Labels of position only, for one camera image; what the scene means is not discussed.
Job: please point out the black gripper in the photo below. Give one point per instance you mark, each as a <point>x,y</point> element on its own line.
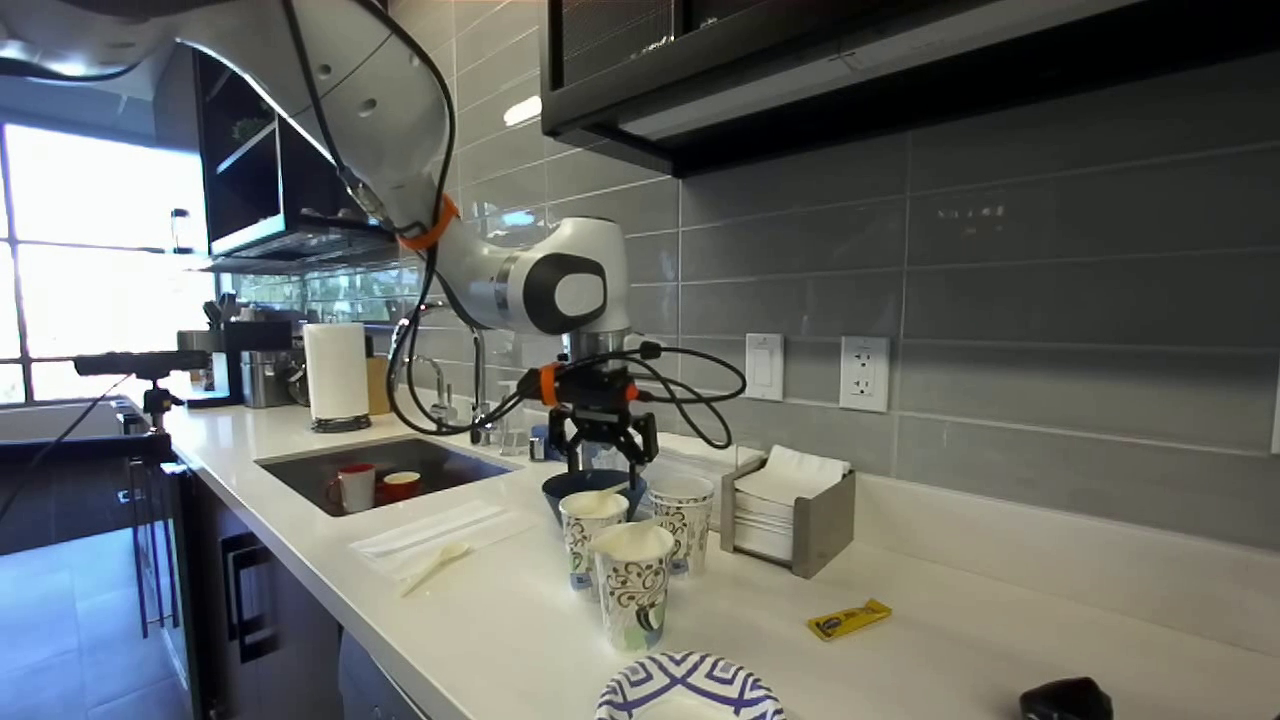
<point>595,405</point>

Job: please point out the patterned paper cup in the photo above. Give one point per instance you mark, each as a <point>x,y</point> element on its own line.
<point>586,517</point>
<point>629,564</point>
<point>687,509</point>

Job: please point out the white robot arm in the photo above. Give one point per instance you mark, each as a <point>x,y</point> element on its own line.
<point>377,110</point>

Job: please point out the coffee machine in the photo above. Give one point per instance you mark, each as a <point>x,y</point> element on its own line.
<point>254,357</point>

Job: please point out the patterned paper cup back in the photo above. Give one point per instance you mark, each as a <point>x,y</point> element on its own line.
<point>687,509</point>

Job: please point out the chrome faucet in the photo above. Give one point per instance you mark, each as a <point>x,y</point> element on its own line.
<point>417,386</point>

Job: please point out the wrapped utensil packets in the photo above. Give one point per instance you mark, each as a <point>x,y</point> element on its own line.
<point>421,549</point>

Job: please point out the red cup in sink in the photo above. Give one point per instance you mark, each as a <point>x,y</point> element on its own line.
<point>352,487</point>

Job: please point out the blue patterned paper plate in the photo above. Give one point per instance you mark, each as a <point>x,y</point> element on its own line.
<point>687,686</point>

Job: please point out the paper towel roll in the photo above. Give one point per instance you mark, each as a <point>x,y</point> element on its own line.
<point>338,377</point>

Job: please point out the yellow packet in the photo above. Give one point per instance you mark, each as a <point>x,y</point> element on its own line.
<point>851,621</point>

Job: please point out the black overhead cabinet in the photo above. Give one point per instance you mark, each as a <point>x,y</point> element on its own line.
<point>698,85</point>

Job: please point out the black small object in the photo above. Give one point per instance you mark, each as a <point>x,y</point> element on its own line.
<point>1079,696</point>

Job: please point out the white wall outlet left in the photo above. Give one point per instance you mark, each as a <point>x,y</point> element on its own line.
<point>767,364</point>

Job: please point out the white wall outlet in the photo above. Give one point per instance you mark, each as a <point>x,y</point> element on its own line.
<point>767,364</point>
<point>866,375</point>

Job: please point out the white wall outlet right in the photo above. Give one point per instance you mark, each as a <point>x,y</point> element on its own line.
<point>866,375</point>

